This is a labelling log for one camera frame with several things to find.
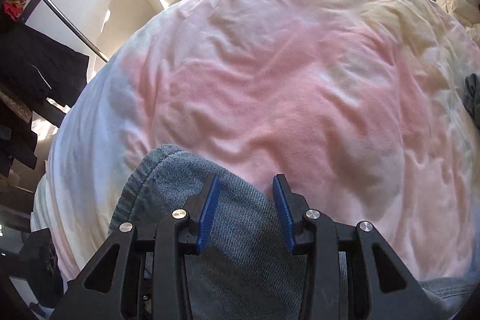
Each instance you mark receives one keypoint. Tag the red patterned garment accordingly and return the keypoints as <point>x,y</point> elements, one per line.
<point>15,1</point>

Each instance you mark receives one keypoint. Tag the dark object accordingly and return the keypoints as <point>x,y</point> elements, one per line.
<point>41,263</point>

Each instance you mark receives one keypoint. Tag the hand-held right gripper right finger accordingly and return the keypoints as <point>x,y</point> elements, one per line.
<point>285,218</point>

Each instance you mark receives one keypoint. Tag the cream quilted comforter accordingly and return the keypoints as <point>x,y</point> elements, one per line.
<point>453,1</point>

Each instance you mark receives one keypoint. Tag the pastel tie-dye bed duvet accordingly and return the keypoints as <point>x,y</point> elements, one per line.
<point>281,80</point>

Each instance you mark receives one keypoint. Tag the black hanging garment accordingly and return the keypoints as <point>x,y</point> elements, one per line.
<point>41,69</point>

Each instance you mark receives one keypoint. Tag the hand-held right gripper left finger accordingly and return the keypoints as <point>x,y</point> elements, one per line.
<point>208,215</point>

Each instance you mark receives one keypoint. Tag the metal clothes rack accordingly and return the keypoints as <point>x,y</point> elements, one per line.
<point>63,16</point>

